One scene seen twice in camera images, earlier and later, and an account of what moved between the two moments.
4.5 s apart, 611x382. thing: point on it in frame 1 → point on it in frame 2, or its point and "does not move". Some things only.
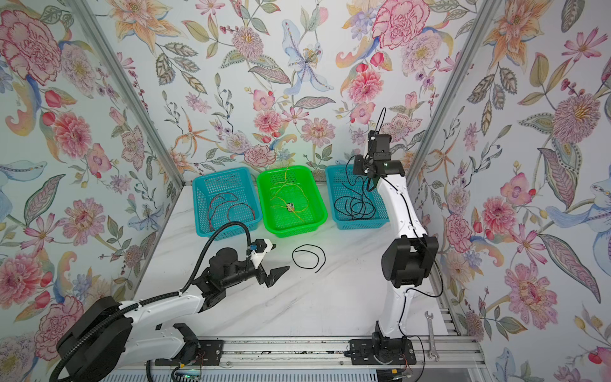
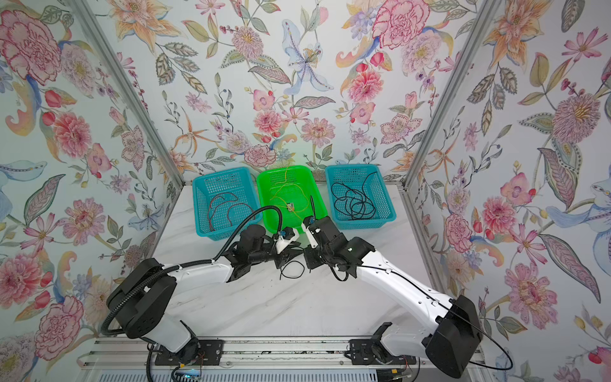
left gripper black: (269, 279) → (283, 257)
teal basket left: (225, 196) does not move
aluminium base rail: (328, 353) does not move
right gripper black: (359, 165) → (313, 262)
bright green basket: (291, 200) does not move
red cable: (223, 198) does not move
